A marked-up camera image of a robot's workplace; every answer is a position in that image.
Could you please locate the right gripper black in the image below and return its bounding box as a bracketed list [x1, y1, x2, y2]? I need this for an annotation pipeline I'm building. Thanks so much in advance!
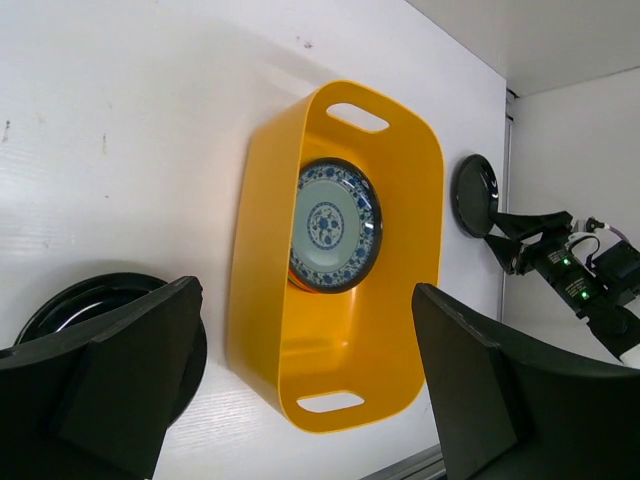
[483, 211, 600, 305]

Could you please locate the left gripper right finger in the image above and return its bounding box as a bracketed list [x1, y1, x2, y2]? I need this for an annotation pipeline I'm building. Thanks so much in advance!
[412, 283, 639, 479]

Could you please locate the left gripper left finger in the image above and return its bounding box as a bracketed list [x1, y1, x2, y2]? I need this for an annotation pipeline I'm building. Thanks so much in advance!
[1, 276, 203, 479]

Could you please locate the black plate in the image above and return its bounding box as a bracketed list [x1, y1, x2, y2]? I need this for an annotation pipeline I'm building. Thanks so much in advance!
[450, 154, 499, 238]
[15, 272, 207, 423]

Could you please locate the blue patterned plate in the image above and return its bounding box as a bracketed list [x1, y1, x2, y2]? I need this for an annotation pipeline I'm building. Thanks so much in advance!
[289, 157, 383, 294]

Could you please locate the orange plate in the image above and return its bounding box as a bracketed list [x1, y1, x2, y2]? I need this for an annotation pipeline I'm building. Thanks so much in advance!
[288, 270, 315, 293]

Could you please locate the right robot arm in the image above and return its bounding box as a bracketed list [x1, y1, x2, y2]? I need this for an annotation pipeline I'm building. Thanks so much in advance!
[483, 211, 639, 369]

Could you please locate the yellow plastic bin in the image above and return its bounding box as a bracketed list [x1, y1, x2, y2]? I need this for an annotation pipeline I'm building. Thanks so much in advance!
[226, 80, 445, 433]

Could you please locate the aluminium front rail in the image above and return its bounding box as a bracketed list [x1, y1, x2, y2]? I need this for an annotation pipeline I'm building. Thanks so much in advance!
[363, 445, 447, 480]

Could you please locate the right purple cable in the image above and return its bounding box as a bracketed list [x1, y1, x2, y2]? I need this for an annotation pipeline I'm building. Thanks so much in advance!
[599, 223, 632, 242]

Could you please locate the aluminium side rail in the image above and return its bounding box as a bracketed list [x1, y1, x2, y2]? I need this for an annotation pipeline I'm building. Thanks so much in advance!
[500, 88, 518, 324]

